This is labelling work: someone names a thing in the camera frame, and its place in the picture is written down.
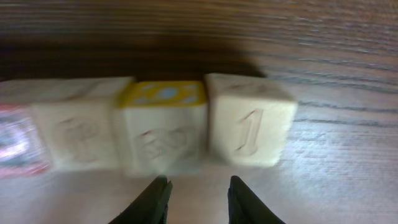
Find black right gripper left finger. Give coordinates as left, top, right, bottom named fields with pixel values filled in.
left=109, top=175, right=173, bottom=224

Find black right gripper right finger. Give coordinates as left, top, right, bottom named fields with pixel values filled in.
left=228, top=175, right=285, bottom=224

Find wooden block green yellow sides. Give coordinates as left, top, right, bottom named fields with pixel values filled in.
left=114, top=81, right=208, bottom=177

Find wooden block number 1 red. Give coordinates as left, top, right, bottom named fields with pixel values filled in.
left=205, top=73, right=298, bottom=167

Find wooden block letter J blue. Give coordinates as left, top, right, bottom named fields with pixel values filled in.
left=18, top=77, right=134, bottom=172

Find wooden block red letter U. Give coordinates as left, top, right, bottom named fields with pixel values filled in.
left=0, top=79, right=52, bottom=180

